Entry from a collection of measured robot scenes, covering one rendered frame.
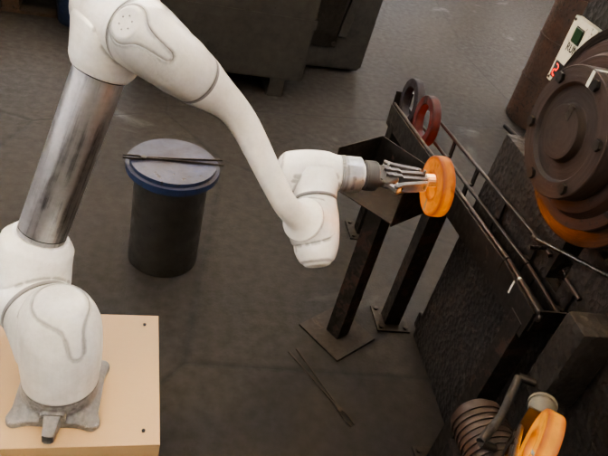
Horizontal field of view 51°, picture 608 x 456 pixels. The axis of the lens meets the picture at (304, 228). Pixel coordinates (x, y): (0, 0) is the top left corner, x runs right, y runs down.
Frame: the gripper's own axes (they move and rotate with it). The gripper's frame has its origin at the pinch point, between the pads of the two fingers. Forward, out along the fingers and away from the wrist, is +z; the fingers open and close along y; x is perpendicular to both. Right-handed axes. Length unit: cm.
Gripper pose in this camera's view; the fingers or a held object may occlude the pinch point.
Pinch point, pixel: (438, 180)
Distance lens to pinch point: 164.4
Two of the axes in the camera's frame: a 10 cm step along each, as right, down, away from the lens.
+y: 1.3, 6.1, -7.9
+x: 1.7, -7.9, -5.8
